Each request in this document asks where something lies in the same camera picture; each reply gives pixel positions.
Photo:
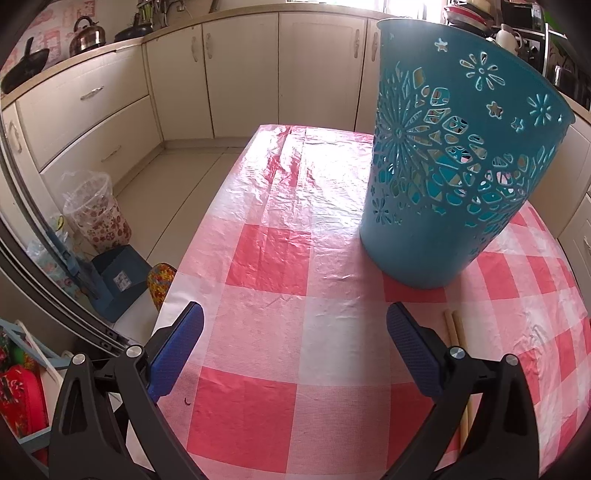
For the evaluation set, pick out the black microwave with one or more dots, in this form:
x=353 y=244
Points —
x=521 y=14

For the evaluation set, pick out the stack of plates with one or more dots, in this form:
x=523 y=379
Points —
x=466 y=14

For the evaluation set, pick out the white jug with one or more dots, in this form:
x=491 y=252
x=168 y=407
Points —
x=505 y=40

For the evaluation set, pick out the red checked plastic tablecloth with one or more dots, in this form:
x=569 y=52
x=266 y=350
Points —
x=277 y=258

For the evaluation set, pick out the colourful patterned chair seat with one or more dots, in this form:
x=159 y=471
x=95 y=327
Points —
x=160 y=284

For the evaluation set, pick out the teal cutout plastic basket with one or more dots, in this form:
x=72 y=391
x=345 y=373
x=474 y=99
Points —
x=406 y=60

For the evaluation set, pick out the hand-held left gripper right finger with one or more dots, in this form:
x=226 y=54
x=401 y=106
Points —
x=415 y=355

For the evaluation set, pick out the bamboo chopstick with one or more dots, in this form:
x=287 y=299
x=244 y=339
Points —
x=448 y=327
x=459 y=332

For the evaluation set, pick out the cream side cabinets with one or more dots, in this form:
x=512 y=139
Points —
x=577 y=203

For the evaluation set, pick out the black lidded pan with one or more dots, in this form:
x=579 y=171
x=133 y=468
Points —
x=134 y=31

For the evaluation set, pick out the white and blue floor rack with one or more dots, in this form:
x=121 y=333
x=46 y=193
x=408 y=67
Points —
x=27 y=344

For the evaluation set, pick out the red floral bag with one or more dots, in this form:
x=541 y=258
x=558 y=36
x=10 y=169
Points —
x=21 y=399

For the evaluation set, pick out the black frying pan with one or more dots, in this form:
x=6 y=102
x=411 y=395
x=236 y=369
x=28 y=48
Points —
x=23 y=69

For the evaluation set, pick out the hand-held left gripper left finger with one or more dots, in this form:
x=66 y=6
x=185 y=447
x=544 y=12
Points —
x=178 y=350

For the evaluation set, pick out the cream door cabinets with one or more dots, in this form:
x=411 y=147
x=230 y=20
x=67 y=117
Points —
x=286 y=78

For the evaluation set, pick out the utensil holder with utensils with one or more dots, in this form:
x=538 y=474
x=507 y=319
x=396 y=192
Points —
x=150 y=7

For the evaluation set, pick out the cream drawer cabinet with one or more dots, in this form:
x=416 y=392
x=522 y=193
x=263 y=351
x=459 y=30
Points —
x=92 y=120

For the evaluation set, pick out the floral trash bin with bag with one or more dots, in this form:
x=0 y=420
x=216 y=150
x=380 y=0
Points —
x=97 y=217

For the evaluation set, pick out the steel kettle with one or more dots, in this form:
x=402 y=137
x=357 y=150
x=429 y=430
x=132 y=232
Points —
x=87 y=36

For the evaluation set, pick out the silver metal door frame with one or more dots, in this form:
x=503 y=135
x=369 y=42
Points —
x=46 y=258

